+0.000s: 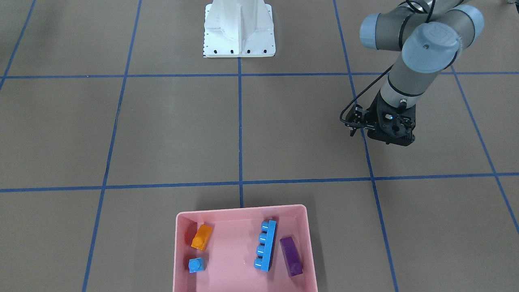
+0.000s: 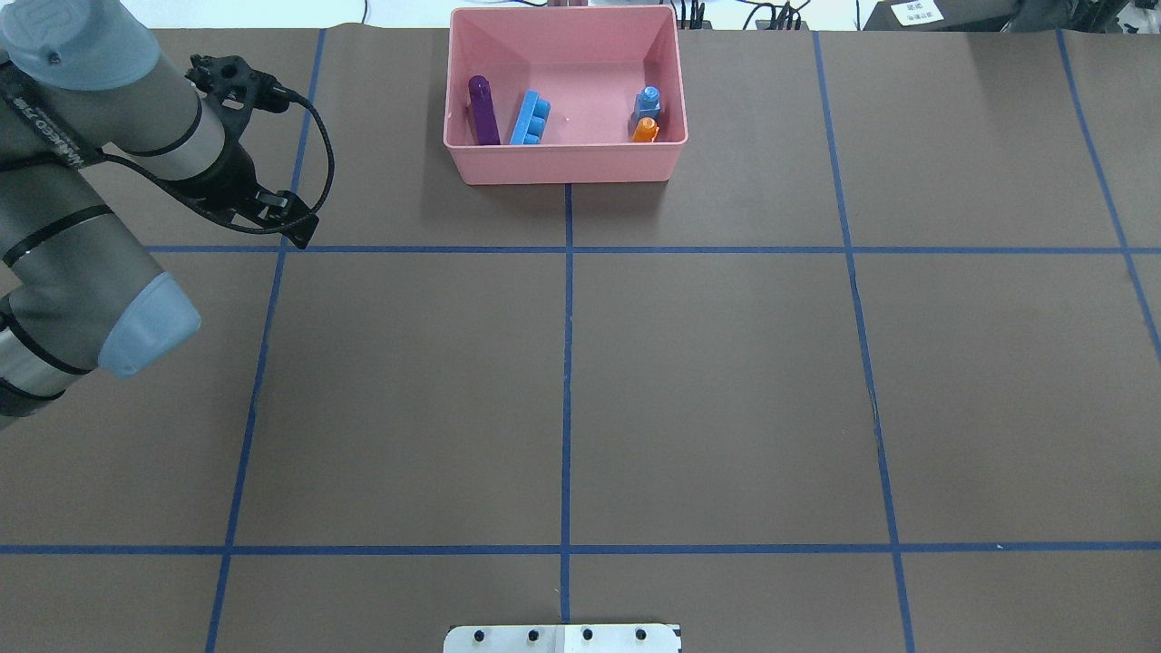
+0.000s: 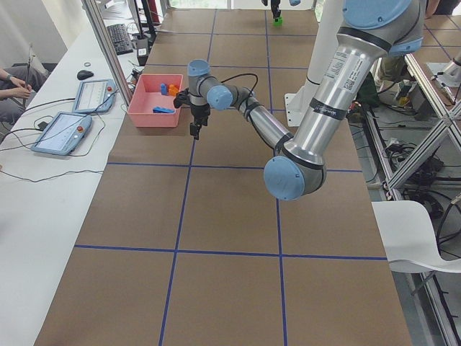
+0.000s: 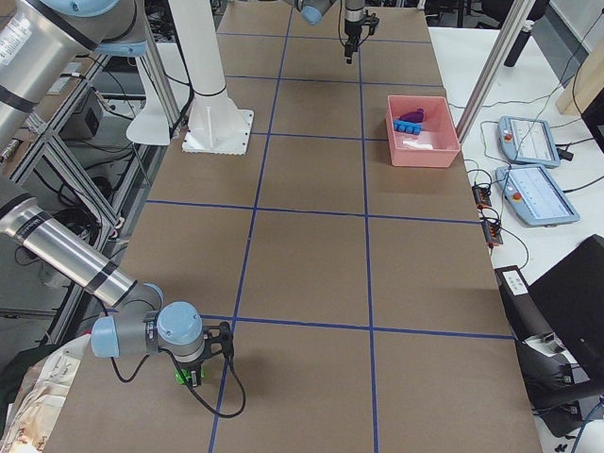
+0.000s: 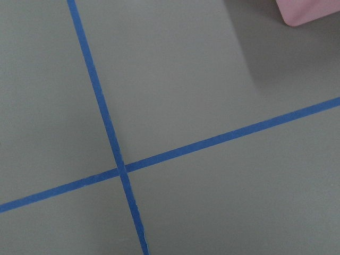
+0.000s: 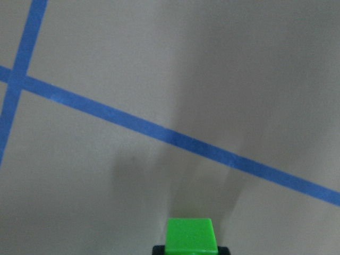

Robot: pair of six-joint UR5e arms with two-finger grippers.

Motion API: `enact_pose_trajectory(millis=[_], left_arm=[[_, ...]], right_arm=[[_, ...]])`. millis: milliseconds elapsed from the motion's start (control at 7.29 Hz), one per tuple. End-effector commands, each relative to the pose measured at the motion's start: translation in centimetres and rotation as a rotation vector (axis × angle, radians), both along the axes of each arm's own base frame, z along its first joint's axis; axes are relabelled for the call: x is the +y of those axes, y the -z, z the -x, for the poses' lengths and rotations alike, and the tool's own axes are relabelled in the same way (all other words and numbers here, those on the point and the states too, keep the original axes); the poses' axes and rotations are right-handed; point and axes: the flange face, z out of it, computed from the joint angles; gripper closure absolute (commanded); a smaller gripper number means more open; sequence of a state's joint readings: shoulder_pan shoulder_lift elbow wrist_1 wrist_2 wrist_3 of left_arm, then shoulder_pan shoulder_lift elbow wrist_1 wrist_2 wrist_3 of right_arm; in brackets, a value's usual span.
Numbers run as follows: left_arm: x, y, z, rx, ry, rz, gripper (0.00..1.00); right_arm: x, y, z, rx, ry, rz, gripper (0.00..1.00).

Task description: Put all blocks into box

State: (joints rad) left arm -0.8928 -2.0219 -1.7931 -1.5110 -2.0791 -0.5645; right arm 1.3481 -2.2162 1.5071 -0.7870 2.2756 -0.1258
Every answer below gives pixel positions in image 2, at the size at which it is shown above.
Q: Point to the small blue toy block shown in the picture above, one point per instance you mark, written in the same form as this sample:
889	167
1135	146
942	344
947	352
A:
647	104

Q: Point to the long blue toy block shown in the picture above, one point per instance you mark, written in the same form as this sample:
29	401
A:
531	121

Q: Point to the purple toy block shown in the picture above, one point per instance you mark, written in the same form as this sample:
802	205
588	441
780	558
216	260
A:
482	111

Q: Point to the orange toy block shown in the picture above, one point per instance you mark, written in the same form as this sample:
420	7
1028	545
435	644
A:
645	130

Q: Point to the pink plastic box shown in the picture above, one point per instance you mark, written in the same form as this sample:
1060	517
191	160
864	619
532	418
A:
589	63

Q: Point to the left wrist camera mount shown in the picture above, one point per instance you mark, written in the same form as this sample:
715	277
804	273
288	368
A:
238	89

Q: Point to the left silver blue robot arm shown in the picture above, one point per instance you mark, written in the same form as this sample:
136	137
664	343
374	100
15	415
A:
85	83

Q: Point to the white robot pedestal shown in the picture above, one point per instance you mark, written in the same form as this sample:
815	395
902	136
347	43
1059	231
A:
593	637

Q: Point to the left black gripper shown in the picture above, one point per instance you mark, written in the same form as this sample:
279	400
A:
234	171

